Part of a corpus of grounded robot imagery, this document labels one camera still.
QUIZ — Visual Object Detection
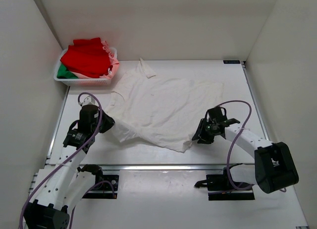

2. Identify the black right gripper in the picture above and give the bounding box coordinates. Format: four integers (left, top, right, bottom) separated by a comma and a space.
192, 119, 215, 144

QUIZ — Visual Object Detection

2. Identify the white t shirt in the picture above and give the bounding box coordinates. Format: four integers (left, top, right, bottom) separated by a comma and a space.
105, 59, 224, 153

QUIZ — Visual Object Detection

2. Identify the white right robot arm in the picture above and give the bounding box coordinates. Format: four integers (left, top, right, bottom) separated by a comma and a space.
192, 107, 299, 194

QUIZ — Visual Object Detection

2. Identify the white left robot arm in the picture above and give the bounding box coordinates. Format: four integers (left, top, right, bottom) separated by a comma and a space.
23, 105, 114, 229

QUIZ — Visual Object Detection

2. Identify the pink t shirt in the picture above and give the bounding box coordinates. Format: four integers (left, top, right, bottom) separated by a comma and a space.
72, 40, 119, 79

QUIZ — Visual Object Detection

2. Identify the white plastic laundry basket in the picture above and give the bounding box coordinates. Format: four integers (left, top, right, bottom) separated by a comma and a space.
53, 48, 118, 87

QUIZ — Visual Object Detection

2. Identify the green t shirt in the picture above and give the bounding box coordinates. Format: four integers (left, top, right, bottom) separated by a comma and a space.
56, 64, 77, 79

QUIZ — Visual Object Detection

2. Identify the red t shirt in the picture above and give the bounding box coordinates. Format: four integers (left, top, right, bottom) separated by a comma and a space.
60, 38, 112, 78

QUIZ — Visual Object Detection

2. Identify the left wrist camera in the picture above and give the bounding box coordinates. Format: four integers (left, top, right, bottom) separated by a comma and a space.
78, 96, 96, 107

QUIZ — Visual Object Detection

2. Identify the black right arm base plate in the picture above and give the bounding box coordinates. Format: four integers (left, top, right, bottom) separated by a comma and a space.
194, 169, 255, 201

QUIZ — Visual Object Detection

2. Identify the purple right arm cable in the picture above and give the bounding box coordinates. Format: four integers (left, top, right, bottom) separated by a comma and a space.
215, 100, 287, 193

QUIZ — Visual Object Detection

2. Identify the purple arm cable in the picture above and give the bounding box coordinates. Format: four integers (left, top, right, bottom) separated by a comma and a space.
18, 92, 117, 229
215, 100, 287, 193

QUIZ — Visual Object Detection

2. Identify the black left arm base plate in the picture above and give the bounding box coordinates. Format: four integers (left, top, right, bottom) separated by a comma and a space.
83, 169, 119, 199

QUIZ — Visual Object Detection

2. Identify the aluminium table rail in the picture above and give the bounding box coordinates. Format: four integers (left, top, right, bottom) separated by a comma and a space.
44, 90, 256, 172

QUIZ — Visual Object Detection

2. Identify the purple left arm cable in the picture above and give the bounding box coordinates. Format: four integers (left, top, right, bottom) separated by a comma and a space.
18, 92, 117, 229

